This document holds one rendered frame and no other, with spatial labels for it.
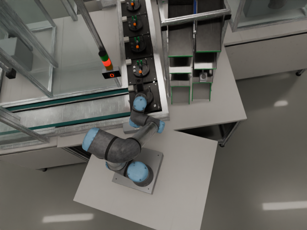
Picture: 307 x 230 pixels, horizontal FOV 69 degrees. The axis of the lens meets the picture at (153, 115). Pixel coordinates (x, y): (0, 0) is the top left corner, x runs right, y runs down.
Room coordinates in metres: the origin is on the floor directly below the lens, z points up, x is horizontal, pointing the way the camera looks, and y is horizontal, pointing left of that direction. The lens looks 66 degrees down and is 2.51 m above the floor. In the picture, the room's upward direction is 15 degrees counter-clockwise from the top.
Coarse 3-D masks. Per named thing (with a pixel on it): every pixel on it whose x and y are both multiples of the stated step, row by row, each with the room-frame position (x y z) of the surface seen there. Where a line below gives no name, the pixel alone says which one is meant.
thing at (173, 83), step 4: (172, 76) 0.80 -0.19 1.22; (176, 76) 0.79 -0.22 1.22; (180, 76) 0.78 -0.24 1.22; (184, 76) 0.77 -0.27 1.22; (188, 76) 0.76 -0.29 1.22; (172, 80) 0.77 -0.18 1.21; (176, 80) 0.76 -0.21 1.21; (180, 80) 0.76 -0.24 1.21; (184, 80) 0.75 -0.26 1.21; (188, 80) 0.74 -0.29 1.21; (172, 84) 0.75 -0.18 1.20; (176, 84) 0.74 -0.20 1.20; (180, 84) 0.73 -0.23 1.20; (184, 84) 0.72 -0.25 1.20; (188, 84) 0.72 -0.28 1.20
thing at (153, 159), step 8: (144, 152) 0.41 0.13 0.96; (152, 152) 0.40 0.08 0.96; (160, 152) 0.38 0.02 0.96; (136, 160) 0.37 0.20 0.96; (144, 160) 0.36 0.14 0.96; (152, 160) 0.34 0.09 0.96; (160, 160) 0.33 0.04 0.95; (152, 168) 0.29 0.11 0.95; (120, 176) 0.30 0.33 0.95; (128, 184) 0.23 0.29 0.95; (152, 184) 0.19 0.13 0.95; (152, 192) 0.14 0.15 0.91
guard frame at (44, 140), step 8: (0, 72) 1.54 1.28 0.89; (0, 80) 1.45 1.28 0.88; (0, 88) 1.38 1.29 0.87; (0, 120) 0.72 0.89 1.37; (8, 120) 0.73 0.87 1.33; (16, 128) 0.72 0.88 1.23; (24, 128) 0.74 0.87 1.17; (32, 136) 0.72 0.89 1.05; (40, 136) 0.74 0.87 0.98; (24, 144) 0.75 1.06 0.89; (32, 144) 0.73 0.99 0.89; (40, 144) 0.73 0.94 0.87
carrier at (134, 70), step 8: (128, 64) 1.17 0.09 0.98; (136, 64) 1.14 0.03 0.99; (144, 64) 1.12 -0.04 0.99; (152, 64) 1.11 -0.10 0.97; (128, 72) 1.10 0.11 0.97; (136, 72) 1.07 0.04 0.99; (144, 72) 1.04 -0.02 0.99; (152, 72) 1.04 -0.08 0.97; (128, 80) 1.02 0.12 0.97; (144, 80) 0.98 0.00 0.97; (152, 80) 0.96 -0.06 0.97
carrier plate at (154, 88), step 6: (144, 84) 0.94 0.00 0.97; (150, 84) 0.93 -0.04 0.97; (156, 84) 0.92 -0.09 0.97; (156, 90) 0.86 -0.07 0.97; (132, 96) 0.87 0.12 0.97; (156, 96) 0.81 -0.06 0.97; (132, 102) 0.82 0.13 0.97; (156, 102) 0.76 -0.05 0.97; (150, 108) 0.73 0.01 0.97; (156, 108) 0.72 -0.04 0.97
